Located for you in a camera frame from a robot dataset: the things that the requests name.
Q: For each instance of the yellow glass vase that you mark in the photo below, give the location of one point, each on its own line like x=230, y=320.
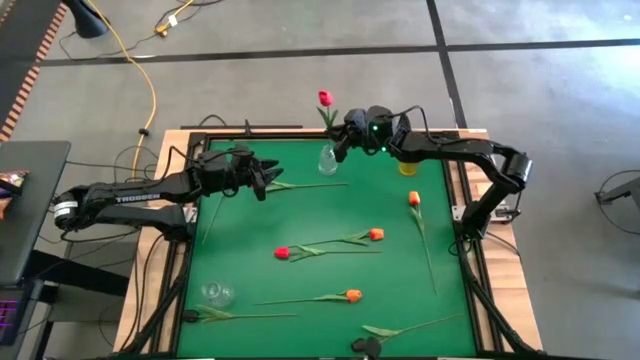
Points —
x=407, y=169

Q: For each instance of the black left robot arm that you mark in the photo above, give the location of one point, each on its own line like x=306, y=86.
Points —
x=135, y=196

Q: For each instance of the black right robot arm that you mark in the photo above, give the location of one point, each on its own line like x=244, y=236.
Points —
x=450, y=147

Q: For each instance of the orange artificial tulip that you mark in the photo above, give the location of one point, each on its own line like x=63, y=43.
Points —
x=414, y=198
x=353, y=295
x=376, y=234

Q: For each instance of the thin green flower stem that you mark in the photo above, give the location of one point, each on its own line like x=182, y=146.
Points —
x=212, y=220

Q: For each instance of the black lamp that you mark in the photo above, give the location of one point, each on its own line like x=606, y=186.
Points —
x=87, y=20

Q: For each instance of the keyboard with purple backlight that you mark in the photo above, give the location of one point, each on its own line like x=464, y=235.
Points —
x=7, y=320

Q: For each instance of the small clear glass jar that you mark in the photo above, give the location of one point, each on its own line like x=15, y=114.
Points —
x=217, y=293

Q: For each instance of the green table mat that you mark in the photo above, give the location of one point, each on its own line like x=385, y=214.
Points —
x=300, y=220

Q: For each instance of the black mat with orange edge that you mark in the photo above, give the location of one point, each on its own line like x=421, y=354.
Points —
x=20, y=45

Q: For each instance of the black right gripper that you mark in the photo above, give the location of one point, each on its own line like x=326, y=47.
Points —
x=375, y=130

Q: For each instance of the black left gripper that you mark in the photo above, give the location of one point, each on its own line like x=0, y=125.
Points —
x=215, y=175

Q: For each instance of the red artificial tulip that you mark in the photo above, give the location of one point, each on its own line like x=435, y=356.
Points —
x=282, y=253
x=280, y=186
x=325, y=97

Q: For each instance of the grey desk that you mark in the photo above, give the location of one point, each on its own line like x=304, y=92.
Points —
x=35, y=210

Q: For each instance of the ribbed clear glass vase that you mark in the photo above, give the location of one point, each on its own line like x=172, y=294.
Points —
x=327, y=165

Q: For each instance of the dark-headed artificial tulip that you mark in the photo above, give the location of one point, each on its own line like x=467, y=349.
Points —
x=212, y=314
x=382, y=331

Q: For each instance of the colourful snack bag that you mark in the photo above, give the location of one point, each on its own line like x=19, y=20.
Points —
x=12, y=180

